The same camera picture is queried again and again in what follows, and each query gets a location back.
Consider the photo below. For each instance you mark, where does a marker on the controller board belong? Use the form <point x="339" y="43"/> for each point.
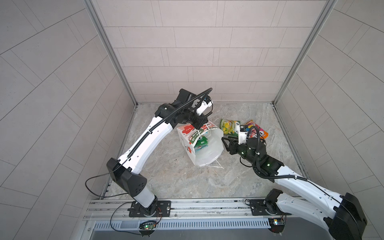
<point x="148" y="226"/>
<point x="277" y="226"/>

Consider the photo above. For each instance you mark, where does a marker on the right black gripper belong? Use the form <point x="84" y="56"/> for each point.
<point x="233" y="146"/>

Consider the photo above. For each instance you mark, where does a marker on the white ventilation grille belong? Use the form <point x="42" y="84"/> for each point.
<point x="185" y="224"/>

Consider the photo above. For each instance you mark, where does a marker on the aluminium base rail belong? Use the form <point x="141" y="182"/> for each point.
<point x="168" y="209"/>

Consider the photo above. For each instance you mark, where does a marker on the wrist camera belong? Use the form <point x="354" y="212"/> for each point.
<point x="206" y="103"/>
<point x="242" y="133"/>

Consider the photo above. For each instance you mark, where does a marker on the right controller board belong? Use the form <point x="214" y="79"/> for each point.
<point x="277" y="226"/>

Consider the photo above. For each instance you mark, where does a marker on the teal mint blossom candy bag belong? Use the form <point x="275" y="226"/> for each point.
<point x="201" y="143"/>

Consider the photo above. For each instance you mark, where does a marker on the green spring tea candy bag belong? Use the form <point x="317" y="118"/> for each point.
<point x="229" y="127"/>

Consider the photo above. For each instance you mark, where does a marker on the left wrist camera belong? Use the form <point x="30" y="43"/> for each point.
<point x="206" y="103"/>

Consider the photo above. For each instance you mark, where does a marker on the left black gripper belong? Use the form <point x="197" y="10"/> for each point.
<point x="199" y="121"/>

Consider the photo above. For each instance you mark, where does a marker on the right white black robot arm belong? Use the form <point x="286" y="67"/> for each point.
<point x="341" y="215"/>

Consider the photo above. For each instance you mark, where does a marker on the left controller board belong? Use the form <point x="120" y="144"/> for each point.
<point x="148" y="226"/>

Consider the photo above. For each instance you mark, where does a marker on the white floral paper bag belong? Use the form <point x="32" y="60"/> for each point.
<point x="189" y="135"/>

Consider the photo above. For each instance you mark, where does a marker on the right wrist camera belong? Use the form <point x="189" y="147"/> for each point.
<point x="242" y="133"/>

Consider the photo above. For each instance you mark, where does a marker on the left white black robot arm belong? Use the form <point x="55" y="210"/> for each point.
<point x="125" y="171"/>

